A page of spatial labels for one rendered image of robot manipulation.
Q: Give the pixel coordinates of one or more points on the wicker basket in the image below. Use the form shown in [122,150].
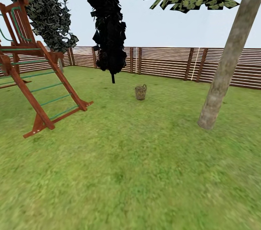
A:
[140,92]

